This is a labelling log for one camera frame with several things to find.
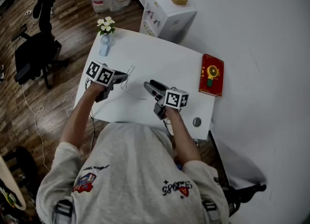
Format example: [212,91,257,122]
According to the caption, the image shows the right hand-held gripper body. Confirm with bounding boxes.
[154,87,189,120]

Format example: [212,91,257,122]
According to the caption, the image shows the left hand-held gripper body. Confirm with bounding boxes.
[86,60,116,103]

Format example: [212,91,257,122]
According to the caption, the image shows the thin wire-frame glasses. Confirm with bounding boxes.
[120,64,148,101]

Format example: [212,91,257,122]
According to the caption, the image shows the person's right forearm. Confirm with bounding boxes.
[167,116,202,165]

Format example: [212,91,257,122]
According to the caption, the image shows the person's left forearm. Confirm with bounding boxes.
[60,91,104,150]

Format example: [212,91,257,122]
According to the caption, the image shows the person's right hand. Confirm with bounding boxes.
[164,106,182,119]

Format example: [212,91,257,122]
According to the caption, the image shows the person's left hand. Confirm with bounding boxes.
[87,80,107,97]

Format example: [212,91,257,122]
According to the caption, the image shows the light blue handheld fan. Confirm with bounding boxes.
[98,34,115,57]

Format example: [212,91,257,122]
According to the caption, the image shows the white rectangular desk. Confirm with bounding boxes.
[73,27,216,141]

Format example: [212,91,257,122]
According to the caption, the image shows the red hardcover book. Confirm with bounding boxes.
[198,53,225,97]

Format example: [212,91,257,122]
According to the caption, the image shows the yellow green handheld fan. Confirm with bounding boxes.
[206,65,220,88]

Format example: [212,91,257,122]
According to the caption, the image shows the small white flower plant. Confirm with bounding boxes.
[96,16,116,36]

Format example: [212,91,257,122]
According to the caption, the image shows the white water dispenser cabinet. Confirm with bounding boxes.
[139,0,198,44]

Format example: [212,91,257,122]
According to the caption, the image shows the black office chair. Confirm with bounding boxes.
[11,0,70,90]

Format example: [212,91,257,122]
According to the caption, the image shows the person's grey sweatshirt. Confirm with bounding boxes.
[35,122,230,224]

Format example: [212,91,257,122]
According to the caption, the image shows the black swivel chair base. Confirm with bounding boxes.
[220,183,267,217]

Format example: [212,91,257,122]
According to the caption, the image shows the yellow green toy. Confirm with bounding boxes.
[2,189,16,207]

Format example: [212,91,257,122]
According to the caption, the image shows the long white floor cable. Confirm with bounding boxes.
[22,85,50,172]

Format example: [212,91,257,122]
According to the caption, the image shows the grey harness strap buckle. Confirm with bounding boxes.
[54,199,74,224]
[202,200,220,222]

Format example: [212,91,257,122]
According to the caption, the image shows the round white pedestal table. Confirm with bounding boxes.
[0,145,39,211]

